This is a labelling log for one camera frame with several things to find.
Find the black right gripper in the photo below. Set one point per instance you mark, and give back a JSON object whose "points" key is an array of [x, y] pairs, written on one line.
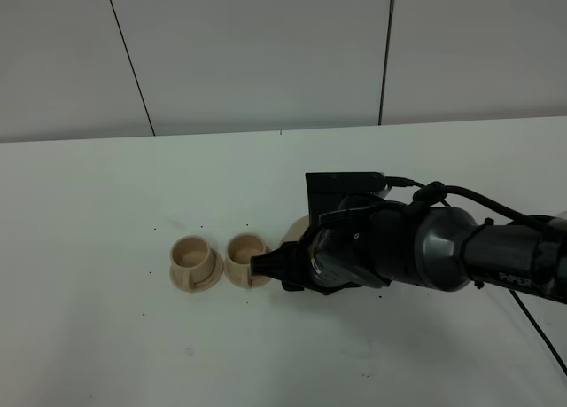
{"points": [[366, 241]]}

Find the beige teapot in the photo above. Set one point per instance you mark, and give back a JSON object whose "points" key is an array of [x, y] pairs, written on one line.
{"points": [[296, 231]]}

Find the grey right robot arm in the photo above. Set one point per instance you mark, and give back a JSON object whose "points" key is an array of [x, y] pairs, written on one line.
{"points": [[452, 250]]}

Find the right beige teacup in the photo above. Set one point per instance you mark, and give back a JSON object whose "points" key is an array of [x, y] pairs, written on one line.
{"points": [[247, 240]]}

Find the beige teacup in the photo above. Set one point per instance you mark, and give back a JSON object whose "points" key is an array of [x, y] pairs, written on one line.
{"points": [[247, 240], [191, 243]]}

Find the left beige teacup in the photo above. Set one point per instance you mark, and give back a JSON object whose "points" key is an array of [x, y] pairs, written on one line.
{"points": [[191, 243]]}

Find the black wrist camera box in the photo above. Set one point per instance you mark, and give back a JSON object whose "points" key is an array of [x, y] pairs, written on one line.
{"points": [[326, 190]]}

